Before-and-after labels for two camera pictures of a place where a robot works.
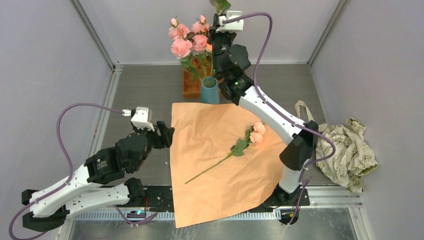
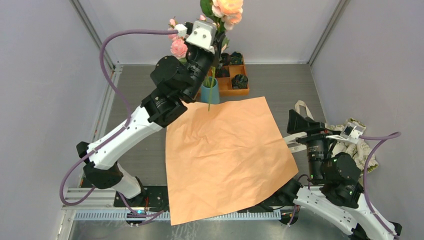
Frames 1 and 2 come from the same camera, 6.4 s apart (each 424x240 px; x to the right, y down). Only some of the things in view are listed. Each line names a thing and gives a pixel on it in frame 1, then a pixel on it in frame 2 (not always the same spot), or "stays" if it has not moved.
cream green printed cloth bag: (352, 159) stays
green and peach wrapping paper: (201, 134) stays
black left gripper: (164, 141) → (215, 58)
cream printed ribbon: (297, 105) stays
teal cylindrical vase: (210, 93) stays
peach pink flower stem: (254, 135) → (225, 14)
